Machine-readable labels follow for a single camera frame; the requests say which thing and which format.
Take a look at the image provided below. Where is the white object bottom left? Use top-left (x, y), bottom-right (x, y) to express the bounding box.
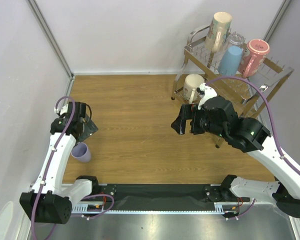
top-left (0, 201), bottom-right (14, 240)

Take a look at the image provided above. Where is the aluminium corner post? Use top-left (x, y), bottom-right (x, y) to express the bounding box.
top-left (263, 0), bottom-right (294, 46)
top-left (26, 0), bottom-right (74, 79)

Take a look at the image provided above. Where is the blue plastic cup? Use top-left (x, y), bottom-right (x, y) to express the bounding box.
top-left (217, 46), bottom-right (243, 76)

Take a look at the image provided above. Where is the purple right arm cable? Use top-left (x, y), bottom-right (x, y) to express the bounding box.
top-left (204, 76), bottom-right (300, 186)

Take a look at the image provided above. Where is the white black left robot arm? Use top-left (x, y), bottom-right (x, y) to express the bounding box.
top-left (19, 100), bottom-right (101, 224)

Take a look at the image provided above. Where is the aluminium slotted rail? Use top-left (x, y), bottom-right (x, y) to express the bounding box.
top-left (71, 202), bottom-right (298, 216)

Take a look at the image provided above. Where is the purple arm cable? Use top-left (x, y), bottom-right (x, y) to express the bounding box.
top-left (29, 96), bottom-right (116, 240)
top-left (204, 76), bottom-right (300, 186)

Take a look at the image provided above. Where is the green interior white mug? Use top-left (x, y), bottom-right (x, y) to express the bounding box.
top-left (183, 74), bottom-right (205, 104)

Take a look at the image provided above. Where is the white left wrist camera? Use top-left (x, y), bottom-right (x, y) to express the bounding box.
top-left (54, 104), bottom-right (68, 116)

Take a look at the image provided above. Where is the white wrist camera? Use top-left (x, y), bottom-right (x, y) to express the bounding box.
top-left (54, 104), bottom-right (68, 116)
top-left (196, 82), bottom-right (218, 110)

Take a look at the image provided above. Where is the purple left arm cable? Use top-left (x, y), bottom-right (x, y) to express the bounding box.
top-left (29, 96), bottom-right (116, 240)

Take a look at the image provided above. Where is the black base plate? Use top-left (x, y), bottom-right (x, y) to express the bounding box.
top-left (92, 183), bottom-right (238, 204)

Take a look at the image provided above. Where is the lilac plastic cup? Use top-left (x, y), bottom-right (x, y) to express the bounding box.
top-left (70, 142), bottom-right (92, 163)

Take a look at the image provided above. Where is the cream patterned ceramic mug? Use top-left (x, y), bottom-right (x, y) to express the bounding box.
top-left (204, 12), bottom-right (232, 53)

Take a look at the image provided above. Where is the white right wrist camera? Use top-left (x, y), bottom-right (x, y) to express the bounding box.
top-left (196, 82), bottom-right (218, 110)

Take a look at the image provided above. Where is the aluminium right corner post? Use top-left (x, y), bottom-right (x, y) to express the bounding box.
top-left (263, 0), bottom-right (294, 46)

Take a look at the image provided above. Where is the steel wire dish rack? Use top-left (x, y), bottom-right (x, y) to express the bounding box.
top-left (170, 23), bottom-right (295, 149)

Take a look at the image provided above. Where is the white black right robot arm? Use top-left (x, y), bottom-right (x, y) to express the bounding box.
top-left (171, 96), bottom-right (300, 218)

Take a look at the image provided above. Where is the pink ceramic mug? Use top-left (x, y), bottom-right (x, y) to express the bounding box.
top-left (238, 39), bottom-right (270, 79)

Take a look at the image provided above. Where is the clear glass cup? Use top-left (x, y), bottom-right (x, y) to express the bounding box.
top-left (224, 32), bottom-right (246, 49)

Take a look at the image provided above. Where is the aluminium left corner post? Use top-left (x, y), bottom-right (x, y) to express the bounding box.
top-left (26, 0), bottom-right (74, 79)

